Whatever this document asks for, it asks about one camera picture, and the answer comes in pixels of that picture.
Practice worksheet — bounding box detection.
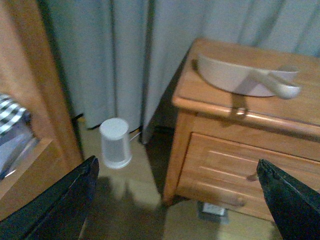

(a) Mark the wooden nightstand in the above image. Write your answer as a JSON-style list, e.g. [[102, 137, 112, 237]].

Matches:
[[162, 38, 320, 221]]

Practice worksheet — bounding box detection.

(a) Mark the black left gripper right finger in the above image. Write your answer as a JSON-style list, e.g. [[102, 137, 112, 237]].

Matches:
[[256, 159, 320, 240]]

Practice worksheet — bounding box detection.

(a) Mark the drawer knob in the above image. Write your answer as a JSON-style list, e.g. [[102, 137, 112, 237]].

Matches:
[[246, 173, 259, 182], [232, 196, 246, 207]]

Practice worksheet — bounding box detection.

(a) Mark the white ceramic bowl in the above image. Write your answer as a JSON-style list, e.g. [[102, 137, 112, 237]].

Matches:
[[197, 53, 300, 98]]

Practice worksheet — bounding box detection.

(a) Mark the white ceramic spoon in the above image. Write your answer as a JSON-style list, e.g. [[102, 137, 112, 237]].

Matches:
[[252, 65, 302, 100]]

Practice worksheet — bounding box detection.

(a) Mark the white cylindrical air purifier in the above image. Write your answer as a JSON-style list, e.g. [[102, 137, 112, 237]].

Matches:
[[99, 118, 132, 169]]

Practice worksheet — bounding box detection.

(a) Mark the wooden bed frame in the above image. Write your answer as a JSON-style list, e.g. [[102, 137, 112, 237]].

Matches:
[[0, 0, 83, 219]]

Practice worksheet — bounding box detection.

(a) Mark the checkered bedding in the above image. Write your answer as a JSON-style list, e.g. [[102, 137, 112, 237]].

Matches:
[[0, 93, 38, 179]]

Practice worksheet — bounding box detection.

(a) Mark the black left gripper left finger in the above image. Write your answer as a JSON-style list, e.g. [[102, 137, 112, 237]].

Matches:
[[0, 155, 100, 240]]

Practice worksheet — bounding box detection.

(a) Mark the upper drawer knob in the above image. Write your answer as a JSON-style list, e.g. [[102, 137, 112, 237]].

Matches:
[[246, 173, 259, 182]]

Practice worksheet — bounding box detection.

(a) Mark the floor power socket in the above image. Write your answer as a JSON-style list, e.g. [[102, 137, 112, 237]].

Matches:
[[197, 201, 230, 225]]

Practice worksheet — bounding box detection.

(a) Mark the lower drawer knob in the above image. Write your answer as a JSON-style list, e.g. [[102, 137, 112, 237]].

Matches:
[[232, 196, 246, 207]]

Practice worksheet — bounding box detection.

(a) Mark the light grey curtain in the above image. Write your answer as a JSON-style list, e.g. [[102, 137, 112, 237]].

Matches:
[[38, 0, 320, 142]]

